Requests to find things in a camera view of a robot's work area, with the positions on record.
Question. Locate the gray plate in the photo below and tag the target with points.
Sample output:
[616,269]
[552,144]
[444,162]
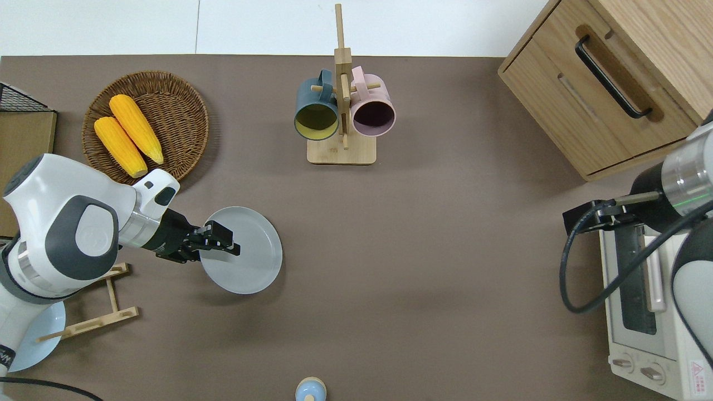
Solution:
[256,256]

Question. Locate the wooden mug tree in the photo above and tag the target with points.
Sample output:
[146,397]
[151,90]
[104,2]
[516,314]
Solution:
[341,153]

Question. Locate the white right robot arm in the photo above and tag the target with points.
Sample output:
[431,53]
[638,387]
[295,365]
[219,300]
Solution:
[690,178]

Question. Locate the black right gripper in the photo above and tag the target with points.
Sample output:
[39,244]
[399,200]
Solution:
[579,218]

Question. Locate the light blue plate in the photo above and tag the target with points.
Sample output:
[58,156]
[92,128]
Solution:
[39,340]

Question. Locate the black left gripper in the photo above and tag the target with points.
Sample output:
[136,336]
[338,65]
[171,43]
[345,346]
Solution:
[172,236]

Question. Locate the pink mug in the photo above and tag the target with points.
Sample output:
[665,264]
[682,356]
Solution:
[373,92]

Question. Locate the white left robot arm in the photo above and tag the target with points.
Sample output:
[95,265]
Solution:
[55,223]

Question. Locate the yellow corn cob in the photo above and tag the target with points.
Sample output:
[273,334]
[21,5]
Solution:
[120,147]
[136,128]

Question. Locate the dark blue mug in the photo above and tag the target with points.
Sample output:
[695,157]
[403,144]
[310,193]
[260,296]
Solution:
[312,94]

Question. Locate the small blue bell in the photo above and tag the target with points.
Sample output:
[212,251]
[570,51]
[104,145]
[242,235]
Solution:
[311,391]

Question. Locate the wooden plate rack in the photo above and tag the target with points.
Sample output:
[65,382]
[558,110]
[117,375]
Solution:
[100,320]

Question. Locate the wooden cabinet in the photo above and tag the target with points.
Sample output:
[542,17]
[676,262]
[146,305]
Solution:
[613,44]

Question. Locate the white toaster oven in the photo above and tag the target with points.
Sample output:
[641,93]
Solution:
[640,345]

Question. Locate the brown wicker basket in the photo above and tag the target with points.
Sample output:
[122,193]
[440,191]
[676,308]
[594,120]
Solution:
[178,117]

